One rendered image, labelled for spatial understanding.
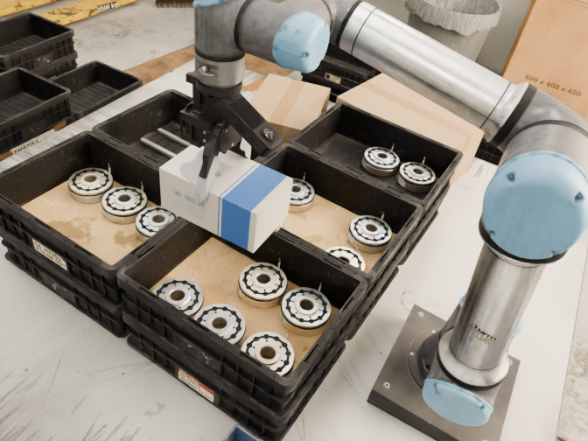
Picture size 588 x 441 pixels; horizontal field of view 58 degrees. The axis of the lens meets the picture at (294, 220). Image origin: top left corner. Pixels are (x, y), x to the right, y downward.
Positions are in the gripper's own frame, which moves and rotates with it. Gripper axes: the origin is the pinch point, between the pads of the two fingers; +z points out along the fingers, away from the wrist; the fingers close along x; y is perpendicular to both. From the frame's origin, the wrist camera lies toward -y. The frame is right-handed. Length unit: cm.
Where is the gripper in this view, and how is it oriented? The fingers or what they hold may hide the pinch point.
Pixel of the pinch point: (226, 185)
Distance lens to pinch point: 94.4
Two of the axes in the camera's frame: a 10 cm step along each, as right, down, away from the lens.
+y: -8.7, -4.0, 2.9
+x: -4.8, 5.4, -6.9
